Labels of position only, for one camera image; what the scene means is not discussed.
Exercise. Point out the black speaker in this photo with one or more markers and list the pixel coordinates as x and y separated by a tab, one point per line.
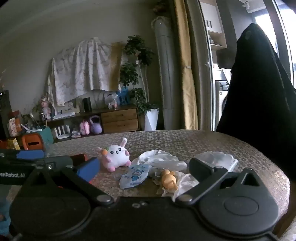
87	104

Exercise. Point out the white keyboard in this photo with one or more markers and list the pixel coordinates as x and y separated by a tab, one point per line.
63	114

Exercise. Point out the red box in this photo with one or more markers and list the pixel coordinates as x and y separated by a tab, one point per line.
78	158

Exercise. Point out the pink wrapped toy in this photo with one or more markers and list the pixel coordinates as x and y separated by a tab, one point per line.
113	104

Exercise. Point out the white wall cabinet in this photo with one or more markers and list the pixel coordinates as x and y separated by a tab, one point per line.
214	18

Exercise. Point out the grey shell cushion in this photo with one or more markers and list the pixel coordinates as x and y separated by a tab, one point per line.
97	98

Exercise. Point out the tan cloth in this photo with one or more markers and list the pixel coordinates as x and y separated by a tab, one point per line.
115	67

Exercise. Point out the yellow curtain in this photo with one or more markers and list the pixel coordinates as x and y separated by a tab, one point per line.
186	69

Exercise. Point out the pink backpack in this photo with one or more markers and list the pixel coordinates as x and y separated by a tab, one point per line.
84	128

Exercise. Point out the orange printed box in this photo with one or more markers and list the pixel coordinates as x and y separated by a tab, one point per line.
14	125

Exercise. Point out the wooden sideboard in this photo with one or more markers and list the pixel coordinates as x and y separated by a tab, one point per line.
119	119

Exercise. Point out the grey tower air conditioner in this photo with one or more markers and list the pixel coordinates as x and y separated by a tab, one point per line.
165	69

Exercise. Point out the white security camera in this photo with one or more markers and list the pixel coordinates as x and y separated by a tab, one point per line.
247	4

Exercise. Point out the white and pink bunny plush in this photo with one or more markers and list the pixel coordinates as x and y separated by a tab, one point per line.
116	156

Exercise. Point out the blue printed face mask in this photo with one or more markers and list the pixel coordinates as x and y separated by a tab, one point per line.
135	176

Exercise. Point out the yellow box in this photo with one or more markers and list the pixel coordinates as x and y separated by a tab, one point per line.
14	144

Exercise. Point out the pink doll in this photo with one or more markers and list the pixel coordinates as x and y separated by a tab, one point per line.
46	109

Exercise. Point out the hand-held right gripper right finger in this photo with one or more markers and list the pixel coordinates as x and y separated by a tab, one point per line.
198	167

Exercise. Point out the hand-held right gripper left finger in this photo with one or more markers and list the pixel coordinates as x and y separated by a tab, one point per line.
89	170

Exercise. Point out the potted plant in white planter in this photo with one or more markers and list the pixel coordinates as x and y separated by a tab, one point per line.
151	119

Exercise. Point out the small orange toy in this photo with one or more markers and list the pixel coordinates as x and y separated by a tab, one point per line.
168	179

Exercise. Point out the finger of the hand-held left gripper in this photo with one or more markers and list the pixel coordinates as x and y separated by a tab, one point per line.
55	161
30	154

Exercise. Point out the light photo frame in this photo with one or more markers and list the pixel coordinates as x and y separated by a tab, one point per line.
69	106

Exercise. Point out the stack of small books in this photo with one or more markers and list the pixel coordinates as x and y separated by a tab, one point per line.
76	134

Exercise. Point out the blue patterned clothing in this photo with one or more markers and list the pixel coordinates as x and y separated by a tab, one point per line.
2	220

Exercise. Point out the orange storage bin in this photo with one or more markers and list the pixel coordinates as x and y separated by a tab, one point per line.
32	141

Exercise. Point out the clear plastic bag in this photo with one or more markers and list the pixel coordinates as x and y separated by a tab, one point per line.
218	158

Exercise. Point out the white router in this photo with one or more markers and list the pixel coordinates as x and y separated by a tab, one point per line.
62	134

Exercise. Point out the white printed cloth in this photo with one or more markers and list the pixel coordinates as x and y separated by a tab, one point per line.
81	69

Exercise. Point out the black coat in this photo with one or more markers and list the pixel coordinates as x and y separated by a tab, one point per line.
259	97

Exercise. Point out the washing machine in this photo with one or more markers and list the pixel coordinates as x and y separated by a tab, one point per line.
220	102

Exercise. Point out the black tall appliance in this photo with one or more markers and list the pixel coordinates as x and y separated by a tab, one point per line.
5	111

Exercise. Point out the blue toy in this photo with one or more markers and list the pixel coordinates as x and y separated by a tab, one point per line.
122	96

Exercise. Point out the purple kettlebell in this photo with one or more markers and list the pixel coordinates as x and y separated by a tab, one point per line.
96	127

